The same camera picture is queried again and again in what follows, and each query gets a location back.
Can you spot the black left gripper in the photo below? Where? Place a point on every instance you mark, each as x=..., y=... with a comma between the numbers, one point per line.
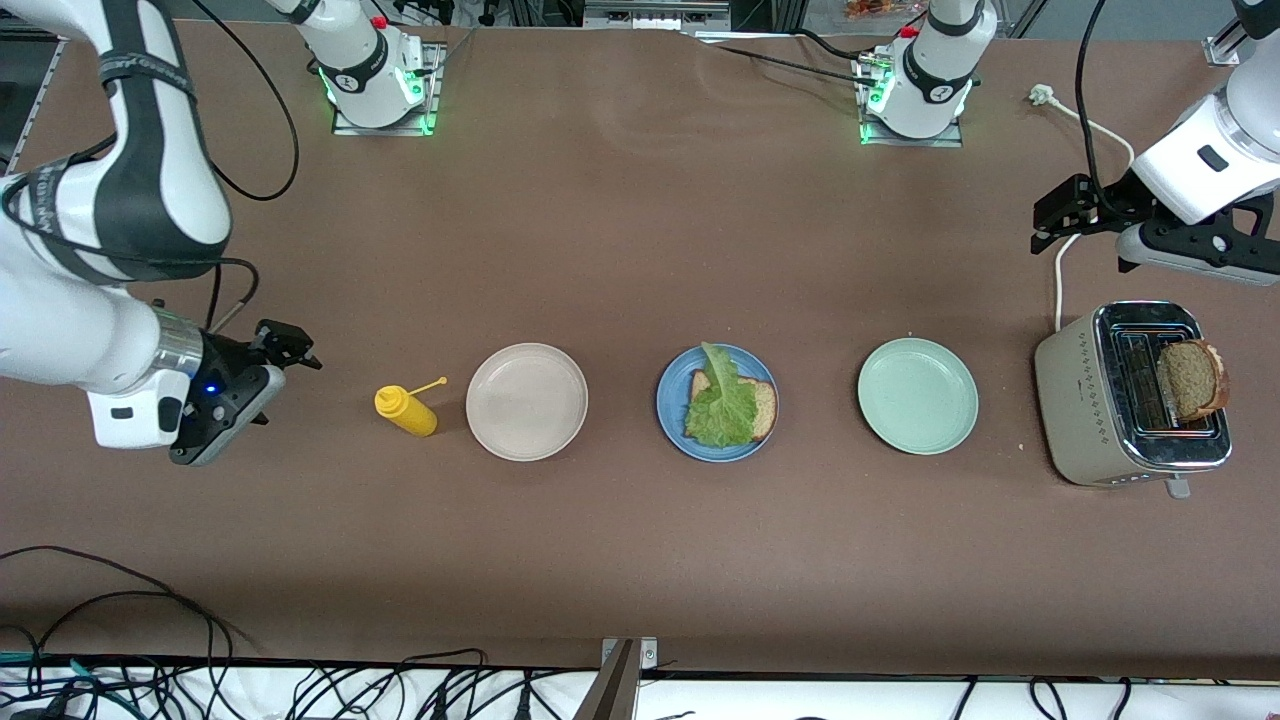
x=1113, y=204

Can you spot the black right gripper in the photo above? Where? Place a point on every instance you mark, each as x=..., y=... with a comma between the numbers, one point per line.
x=228, y=362

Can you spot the yellow mustard squeeze bottle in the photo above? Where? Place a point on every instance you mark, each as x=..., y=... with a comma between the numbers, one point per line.
x=410, y=412

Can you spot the brown bread slice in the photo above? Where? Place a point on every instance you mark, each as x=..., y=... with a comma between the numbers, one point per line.
x=1190, y=380
x=767, y=405

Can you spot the green lettuce leaf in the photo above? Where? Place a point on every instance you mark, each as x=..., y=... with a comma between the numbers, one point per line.
x=725, y=415

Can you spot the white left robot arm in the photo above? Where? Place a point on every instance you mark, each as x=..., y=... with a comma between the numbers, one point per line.
x=930, y=90

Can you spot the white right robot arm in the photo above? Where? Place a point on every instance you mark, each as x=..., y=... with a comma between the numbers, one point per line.
x=60, y=330

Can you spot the green round plate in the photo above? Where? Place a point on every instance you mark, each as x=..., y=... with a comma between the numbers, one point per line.
x=918, y=396

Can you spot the beige round plate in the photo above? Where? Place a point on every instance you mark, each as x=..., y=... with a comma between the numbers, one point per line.
x=527, y=402

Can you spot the blue round plate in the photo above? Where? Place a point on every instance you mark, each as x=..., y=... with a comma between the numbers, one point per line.
x=670, y=400

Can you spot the beige chrome toaster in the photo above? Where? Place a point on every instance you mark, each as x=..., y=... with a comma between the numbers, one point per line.
x=1075, y=400

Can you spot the aluminium corner profile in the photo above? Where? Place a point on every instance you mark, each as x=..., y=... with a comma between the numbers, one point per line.
x=1222, y=52

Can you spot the orange patterned packet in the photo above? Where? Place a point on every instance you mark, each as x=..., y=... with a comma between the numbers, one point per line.
x=880, y=8

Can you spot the aluminium table edge profile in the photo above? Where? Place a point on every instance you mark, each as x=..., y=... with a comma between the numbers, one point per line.
x=48, y=70

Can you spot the grey metal box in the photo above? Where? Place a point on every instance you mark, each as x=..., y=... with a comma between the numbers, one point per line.
x=650, y=15

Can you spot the dark aluminium beam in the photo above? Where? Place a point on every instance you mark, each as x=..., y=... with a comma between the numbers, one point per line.
x=610, y=690

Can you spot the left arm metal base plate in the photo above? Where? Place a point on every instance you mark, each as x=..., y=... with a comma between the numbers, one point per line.
x=910, y=143

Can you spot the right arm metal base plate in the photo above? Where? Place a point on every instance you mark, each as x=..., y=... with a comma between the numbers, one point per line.
x=385, y=132

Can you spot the silver metal bracket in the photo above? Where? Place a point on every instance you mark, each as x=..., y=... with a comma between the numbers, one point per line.
x=648, y=652

